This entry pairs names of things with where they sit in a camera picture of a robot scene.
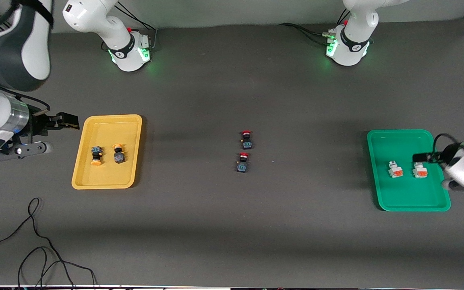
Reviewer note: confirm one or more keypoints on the white and orange button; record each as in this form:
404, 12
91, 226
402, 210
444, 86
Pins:
419, 170
395, 169

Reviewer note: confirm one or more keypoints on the green plastic tray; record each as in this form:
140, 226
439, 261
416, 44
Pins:
405, 193

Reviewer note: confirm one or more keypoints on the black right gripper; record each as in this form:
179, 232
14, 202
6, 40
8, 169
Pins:
39, 122

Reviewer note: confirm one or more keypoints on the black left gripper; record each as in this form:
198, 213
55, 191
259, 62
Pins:
446, 153

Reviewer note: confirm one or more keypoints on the red mushroom push button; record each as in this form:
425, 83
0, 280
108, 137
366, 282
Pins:
243, 162
247, 139

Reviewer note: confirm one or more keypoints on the yellow mushroom push button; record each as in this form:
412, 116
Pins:
118, 153
97, 156

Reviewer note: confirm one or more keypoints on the yellow plastic tray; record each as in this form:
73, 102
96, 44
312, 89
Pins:
109, 177

